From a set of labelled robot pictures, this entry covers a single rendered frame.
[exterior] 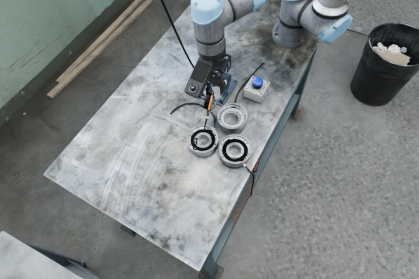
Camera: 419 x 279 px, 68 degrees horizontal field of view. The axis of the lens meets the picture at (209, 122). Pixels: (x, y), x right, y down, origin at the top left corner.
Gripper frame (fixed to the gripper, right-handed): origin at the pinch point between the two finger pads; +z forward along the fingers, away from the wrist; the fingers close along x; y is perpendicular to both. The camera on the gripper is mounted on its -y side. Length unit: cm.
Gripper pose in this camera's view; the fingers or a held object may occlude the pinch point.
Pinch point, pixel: (211, 98)
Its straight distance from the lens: 98.0
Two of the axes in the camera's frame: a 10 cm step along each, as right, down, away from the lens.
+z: 0.6, 5.2, 8.5
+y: 4.7, -7.7, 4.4
